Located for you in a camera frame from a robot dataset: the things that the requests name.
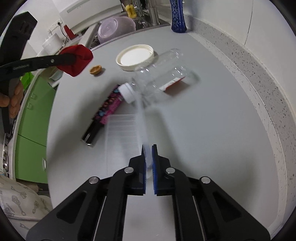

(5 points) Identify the clear plastic bottle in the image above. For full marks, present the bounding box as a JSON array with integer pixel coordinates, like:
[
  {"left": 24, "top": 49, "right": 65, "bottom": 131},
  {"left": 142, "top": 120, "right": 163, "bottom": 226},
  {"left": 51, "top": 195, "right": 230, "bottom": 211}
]
[{"left": 118, "top": 49, "right": 200, "bottom": 106}]

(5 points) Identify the blue patterned vase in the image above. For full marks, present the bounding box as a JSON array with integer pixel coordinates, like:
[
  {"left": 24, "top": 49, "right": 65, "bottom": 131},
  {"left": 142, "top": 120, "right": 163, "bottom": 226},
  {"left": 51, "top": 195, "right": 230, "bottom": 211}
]
[{"left": 170, "top": 0, "right": 187, "bottom": 33}]

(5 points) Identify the tall steel faucet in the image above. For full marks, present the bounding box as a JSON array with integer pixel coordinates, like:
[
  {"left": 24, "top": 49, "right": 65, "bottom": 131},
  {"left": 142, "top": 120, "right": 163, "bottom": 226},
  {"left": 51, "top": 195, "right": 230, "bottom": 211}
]
[{"left": 146, "top": 0, "right": 159, "bottom": 26}]

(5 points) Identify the person left hand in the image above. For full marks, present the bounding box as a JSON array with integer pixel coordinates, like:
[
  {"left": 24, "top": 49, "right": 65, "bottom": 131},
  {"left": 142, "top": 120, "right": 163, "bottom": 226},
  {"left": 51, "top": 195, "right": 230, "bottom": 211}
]
[{"left": 0, "top": 80, "right": 23, "bottom": 118}]

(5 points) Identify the white round plastic lid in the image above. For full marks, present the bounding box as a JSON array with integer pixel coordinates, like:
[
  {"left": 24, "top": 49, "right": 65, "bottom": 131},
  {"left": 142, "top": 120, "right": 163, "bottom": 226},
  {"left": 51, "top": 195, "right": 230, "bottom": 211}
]
[{"left": 115, "top": 44, "right": 154, "bottom": 71}]

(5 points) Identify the walnut shell half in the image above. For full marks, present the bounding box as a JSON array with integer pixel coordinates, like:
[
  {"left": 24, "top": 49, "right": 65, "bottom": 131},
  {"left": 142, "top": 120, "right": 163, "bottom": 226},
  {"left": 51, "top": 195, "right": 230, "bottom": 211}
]
[{"left": 89, "top": 65, "right": 102, "bottom": 75}]

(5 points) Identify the clear plastic lidded box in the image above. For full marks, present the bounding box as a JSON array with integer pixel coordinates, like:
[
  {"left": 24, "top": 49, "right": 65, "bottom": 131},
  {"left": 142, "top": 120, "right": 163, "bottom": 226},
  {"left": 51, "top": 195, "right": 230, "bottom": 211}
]
[{"left": 104, "top": 92, "right": 153, "bottom": 176}]

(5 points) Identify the stainless steel sink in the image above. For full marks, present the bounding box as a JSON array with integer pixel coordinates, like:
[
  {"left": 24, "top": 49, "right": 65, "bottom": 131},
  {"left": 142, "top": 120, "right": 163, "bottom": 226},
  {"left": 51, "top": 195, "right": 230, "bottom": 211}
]
[{"left": 80, "top": 13, "right": 169, "bottom": 50}]

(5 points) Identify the yellow sponge brush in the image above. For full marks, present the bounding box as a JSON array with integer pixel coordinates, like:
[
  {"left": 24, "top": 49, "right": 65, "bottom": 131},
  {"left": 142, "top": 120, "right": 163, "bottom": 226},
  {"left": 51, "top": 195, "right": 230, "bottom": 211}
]
[{"left": 125, "top": 4, "right": 137, "bottom": 19}]

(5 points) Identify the white rice cooker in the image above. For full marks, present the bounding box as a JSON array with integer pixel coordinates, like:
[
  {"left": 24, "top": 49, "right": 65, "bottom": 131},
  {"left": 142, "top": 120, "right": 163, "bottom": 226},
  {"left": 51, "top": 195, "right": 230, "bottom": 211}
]
[{"left": 42, "top": 33, "right": 63, "bottom": 55}]

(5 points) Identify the red cup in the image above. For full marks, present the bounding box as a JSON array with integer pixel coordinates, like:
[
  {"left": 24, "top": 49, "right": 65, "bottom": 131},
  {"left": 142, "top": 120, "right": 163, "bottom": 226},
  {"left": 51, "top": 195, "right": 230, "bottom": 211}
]
[{"left": 64, "top": 25, "right": 77, "bottom": 40}]

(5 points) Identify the purple plastic bowl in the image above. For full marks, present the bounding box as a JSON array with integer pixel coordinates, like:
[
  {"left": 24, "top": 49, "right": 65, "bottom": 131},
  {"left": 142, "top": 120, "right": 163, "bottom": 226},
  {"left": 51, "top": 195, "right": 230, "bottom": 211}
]
[{"left": 97, "top": 16, "right": 136, "bottom": 44}]

